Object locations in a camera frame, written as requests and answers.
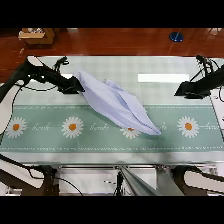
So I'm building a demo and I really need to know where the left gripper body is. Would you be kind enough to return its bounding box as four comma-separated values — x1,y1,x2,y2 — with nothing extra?
57,76,86,96

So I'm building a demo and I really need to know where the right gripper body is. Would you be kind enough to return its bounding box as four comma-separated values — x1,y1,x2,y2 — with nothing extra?
173,80,212,100

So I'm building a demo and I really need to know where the light blue shirt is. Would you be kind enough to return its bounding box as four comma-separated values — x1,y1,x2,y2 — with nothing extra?
73,69,162,137

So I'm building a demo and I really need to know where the blue round disc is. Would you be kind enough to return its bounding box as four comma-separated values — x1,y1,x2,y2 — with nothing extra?
168,31,185,43

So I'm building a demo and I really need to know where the brown box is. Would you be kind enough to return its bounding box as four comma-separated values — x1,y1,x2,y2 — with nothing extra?
18,27,56,46

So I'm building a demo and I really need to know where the black cable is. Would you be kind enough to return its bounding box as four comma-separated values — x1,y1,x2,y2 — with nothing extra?
53,176,84,197
0,84,23,137
20,83,59,93

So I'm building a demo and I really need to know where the silver frame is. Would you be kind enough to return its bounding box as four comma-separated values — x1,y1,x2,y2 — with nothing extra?
0,161,224,197

